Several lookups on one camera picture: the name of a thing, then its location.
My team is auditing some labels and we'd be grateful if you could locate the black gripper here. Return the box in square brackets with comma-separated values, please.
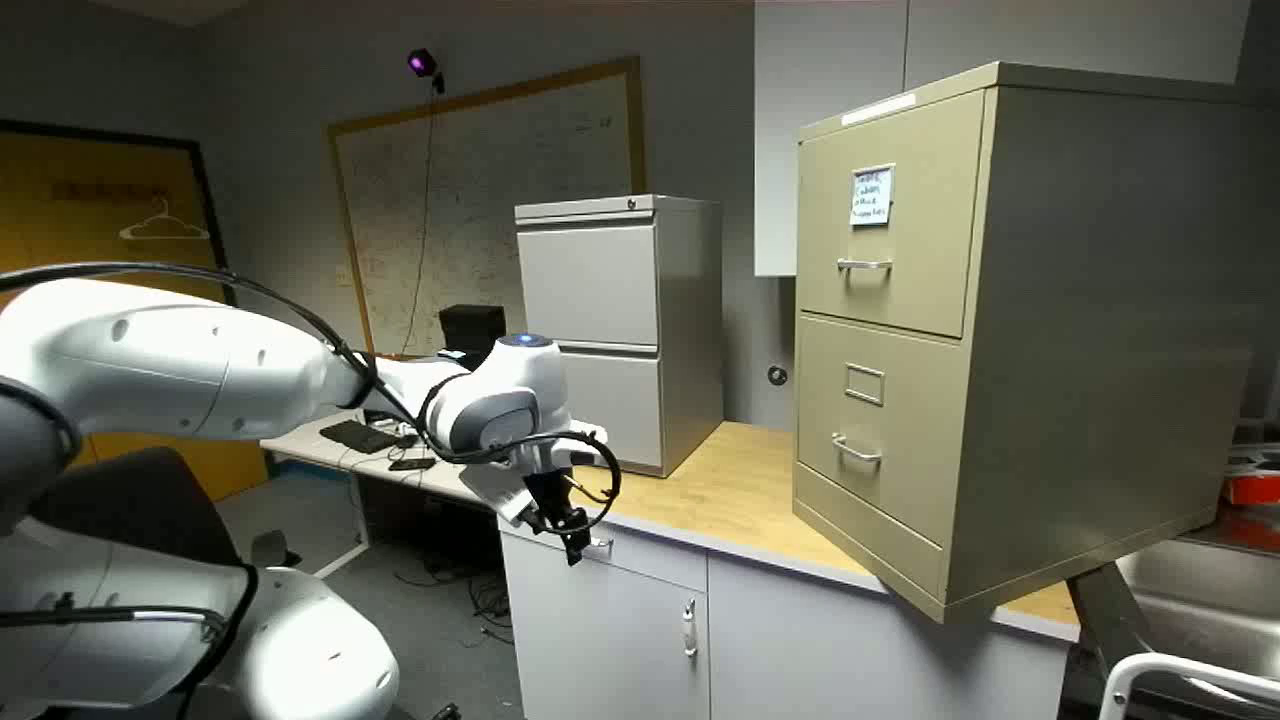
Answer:
[520, 454, 602, 567]

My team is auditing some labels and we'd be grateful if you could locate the red container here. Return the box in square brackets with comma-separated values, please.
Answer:
[1218, 451, 1280, 552]

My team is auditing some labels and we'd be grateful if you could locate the white base cabinet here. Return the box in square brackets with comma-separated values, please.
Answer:
[494, 511, 1084, 720]

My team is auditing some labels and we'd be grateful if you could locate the black box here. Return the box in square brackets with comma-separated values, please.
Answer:
[435, 298, 514, 372]

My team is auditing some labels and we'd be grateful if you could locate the black keyboard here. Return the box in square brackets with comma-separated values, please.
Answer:
[318, 415, 403, 454]

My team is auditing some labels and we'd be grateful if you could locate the wood framed whiteboard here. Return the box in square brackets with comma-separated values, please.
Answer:
[326, 50, 654, 360]

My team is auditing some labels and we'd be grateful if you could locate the silver drawer handle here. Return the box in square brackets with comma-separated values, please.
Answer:
[828, 427, 890, 479]
[831, 253, 896, 293]

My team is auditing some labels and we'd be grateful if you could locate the camera with purple light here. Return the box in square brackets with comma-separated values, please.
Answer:
[402, 44, 452, 97]

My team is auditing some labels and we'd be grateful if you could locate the yellow black framed board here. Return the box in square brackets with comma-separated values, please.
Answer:
[0, 115, 273, 502]

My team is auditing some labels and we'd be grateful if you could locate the white paper label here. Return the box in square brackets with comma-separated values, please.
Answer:
[848, 161, 901, 232]

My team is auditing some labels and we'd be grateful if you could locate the beige drawer with white label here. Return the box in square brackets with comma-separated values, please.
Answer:
[795, 89, 992, 344]

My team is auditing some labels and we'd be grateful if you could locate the white desk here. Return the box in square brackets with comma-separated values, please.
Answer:
[256, 403, 523, 511]

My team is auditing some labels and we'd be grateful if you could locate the gray metal file cabinet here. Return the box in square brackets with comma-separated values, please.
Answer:
[514, 190, 727, 479]

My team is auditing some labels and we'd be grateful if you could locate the white tube frame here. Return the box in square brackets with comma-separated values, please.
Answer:
[1093, 648, 1280, 720]

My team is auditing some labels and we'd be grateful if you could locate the beige drawer with label holder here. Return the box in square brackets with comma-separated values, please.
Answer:
[792, 309, 973, 552]

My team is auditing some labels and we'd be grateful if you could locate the beige metal file cabinet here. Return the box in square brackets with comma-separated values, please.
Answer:
[792, 57, 1280, 632]

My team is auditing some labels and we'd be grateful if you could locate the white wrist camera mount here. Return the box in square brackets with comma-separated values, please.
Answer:
[498, 418, 617, 528]

